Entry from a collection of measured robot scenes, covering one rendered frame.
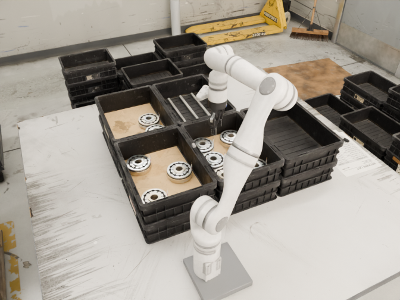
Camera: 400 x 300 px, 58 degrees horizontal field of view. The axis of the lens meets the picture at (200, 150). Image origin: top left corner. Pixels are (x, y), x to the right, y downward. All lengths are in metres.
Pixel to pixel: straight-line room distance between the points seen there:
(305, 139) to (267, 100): 0.76
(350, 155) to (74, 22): 3.54
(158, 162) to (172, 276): 0.49
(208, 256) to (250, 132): 0.44
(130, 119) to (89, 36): 2.93
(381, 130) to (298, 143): 1.16
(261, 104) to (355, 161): 0.98
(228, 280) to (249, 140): 0.53
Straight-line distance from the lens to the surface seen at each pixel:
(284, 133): 1.79
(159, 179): 1.51
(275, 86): 1.04
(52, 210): 1.68
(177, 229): 1.46
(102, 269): 1.44
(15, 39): 4.64
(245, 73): 1.18
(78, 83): 3.01
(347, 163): 1.91
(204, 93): 1.39
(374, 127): 2.82
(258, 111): 1.05
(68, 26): 4.64
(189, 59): 3.22
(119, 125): 1.84
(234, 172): 1.06
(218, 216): 1.08
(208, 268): 1.28
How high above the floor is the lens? 1.88
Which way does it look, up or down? 40 degrees down
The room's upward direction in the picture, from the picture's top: straight up
